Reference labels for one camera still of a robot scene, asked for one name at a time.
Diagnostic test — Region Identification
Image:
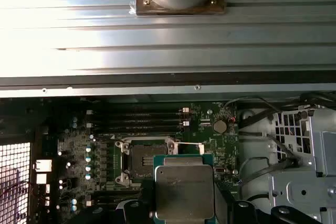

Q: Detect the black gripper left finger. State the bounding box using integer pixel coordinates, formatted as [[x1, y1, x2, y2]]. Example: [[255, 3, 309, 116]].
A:
[[65, 199, 156, 224]]

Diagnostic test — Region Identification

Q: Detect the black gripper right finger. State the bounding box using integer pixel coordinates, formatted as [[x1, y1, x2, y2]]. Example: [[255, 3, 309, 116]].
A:
[[214, 182, 320, 224]]

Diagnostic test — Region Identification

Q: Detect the silver green CPU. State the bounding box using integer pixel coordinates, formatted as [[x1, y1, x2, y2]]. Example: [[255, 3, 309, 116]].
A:
[[153, 155, 215, 224]]

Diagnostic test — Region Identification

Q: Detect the RAM slot with black clips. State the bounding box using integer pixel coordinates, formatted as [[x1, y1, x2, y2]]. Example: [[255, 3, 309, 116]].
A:
[[90, 114, 184, 120], [90, 127, 184, 133], [90, 189, 144, 196]]

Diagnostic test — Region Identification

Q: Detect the RAM slot with white clips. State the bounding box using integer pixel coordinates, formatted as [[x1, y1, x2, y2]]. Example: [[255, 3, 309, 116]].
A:
[[86, 107, 190, 114], [85, 199, 124, 208], [85, 121, 191, 127]]

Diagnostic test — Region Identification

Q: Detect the CPU socket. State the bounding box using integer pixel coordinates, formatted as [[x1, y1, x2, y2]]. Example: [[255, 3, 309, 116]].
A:
[[114, 137, 182, 186]]

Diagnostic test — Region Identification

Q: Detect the green motherboard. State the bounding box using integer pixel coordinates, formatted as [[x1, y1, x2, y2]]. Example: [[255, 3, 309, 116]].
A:
[[56, 102, 240, 224]]

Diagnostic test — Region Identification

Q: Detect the silver metal drive cage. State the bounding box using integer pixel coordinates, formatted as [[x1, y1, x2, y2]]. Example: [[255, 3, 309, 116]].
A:
[[270, 102, 336, 224]]

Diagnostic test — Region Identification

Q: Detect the silver coin battery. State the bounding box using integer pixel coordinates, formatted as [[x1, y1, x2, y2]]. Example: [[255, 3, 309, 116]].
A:
[[213, 120, 228, 134]]

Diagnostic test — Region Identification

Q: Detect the black open PC case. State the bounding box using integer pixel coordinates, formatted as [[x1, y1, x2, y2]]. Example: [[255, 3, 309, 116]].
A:
[[0, 69, 336, 224]]

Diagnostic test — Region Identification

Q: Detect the black cable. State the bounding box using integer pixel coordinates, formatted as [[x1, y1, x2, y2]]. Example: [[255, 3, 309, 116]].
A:
[[237, 155, 299, 204], [237, 129, 293, 162]]

